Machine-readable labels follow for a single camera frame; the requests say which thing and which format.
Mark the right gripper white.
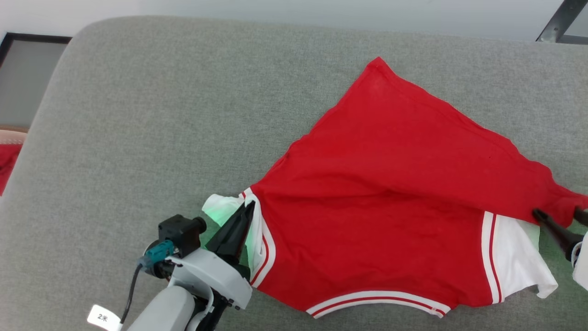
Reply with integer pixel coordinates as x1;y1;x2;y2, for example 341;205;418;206
532;206;588;291

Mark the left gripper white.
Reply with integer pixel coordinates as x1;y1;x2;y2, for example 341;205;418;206
167;200;256;310

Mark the red and white jersey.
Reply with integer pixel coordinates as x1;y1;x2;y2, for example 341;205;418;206
202;57;588;320

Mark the red cloth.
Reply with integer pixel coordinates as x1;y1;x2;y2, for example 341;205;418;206
0;143;24;196

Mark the black baseboard strip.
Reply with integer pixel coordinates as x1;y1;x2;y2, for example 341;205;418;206
0;32;73;68

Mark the white cable label tag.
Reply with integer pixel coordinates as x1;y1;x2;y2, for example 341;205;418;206
87;304;123;331

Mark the dark metal partition frame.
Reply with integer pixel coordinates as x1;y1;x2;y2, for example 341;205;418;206
536;0;588;46

